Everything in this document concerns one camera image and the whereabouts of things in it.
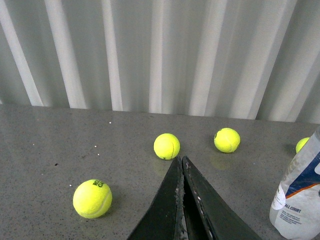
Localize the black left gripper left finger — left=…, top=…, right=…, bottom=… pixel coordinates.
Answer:
left=128, top=157, right=185, bottom=240

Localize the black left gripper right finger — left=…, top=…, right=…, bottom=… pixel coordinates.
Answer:
left=182, top=156, right=261, bottom=240

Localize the clear Wilson tennis ball can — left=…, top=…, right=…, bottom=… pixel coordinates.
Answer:
left=269, top=127, right=320, bottom=240

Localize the tennis ball Roland Garros print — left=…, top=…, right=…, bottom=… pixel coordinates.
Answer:
left=153, top=133, right=181, bottom=160

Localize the near-left yellow tennis ball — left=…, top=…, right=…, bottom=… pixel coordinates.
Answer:
left=72, top=179, right=113, bottom=219

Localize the plain yellow tennis ball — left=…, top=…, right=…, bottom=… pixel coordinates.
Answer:
left=213, top=127, right=241, bottom=153

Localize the tennis ball Wilson 3 print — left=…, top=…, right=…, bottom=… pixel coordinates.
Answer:
left=295, top=137, right=310, bottom=153

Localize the white pleated curtain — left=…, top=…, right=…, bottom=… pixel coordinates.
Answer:
left=0, top=0, right=320, bottom=123

